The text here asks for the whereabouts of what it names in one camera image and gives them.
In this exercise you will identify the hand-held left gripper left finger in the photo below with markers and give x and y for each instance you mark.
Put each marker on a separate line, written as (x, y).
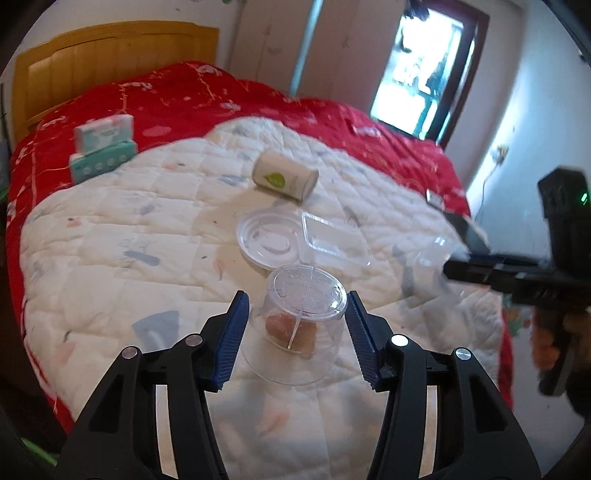
(231, 346)

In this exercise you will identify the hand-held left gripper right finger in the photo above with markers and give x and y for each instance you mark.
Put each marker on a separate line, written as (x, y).
(364, 341)

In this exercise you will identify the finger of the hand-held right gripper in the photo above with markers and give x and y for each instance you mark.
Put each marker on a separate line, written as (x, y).
(475, 272)

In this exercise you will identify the clear plastic wrapper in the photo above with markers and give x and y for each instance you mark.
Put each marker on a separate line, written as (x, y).
(434, 263)

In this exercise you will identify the clear plastic cup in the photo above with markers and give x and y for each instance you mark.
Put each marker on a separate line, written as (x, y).
(295, 364)

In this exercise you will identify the person's right forearm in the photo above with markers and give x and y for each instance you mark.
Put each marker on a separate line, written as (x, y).
(545, 341)

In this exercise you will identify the black phone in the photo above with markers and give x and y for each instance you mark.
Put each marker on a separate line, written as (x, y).
(468, 230)

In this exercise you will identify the orange food scraps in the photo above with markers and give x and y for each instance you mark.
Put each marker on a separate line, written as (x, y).
(288, 330)

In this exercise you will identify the small black white card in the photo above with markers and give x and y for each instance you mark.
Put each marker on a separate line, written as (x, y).
(435, 198)

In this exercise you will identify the clear plastic tray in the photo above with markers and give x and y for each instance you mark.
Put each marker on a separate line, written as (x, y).
(337, 242)

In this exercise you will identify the round clear plastic lid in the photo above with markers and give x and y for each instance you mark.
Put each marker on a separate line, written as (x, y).
(263, 240)

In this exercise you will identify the white quilted blanket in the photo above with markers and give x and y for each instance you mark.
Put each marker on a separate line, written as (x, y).
(138, 221)

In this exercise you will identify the white paper cup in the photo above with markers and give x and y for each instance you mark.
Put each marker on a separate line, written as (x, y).
(281, 177)

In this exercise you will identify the glass balcony door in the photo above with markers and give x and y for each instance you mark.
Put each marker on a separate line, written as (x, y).
(425, 69)

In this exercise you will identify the teal tissue pack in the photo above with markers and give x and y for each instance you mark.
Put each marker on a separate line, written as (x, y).
(101, 161)

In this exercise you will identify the white blue tissue pack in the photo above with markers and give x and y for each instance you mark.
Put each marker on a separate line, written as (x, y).
(104, 134)

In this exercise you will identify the red printed blanket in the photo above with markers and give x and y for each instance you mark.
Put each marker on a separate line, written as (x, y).
(184, 87)

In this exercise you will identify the white wardrobe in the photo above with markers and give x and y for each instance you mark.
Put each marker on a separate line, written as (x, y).
(277, 46)

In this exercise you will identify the wooden headboard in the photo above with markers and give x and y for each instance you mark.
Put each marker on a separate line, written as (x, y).
(115, 55)

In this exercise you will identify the wall socket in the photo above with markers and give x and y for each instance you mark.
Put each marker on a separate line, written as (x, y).
(501, 154)

